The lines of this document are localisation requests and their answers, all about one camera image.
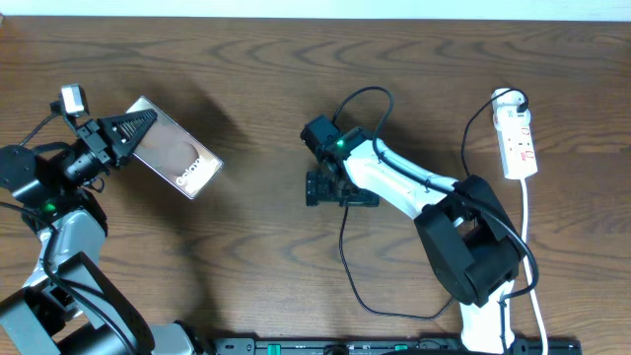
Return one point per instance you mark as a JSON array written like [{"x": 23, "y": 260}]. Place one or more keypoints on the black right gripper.
[{"x": 317, "y": 190}]

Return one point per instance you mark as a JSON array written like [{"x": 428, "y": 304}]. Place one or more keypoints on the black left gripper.
[{"x": 94, "y": 138}]

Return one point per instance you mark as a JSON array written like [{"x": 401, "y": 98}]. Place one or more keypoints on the Galaxy S25 Ultra smartphone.
[{"x": 174, "y": 154}]

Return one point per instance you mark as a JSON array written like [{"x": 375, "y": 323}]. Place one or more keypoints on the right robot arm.
[{"x": 472, "y": 246}]

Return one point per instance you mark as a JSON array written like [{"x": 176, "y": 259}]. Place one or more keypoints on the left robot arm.
[{"x": 68, "y": 306}]

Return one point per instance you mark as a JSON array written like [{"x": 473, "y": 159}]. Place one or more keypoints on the white power strip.
[{"x": 511, "y": 119}]

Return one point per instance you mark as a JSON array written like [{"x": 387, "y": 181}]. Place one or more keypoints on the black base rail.
[{"x": 394, "y": 346}]

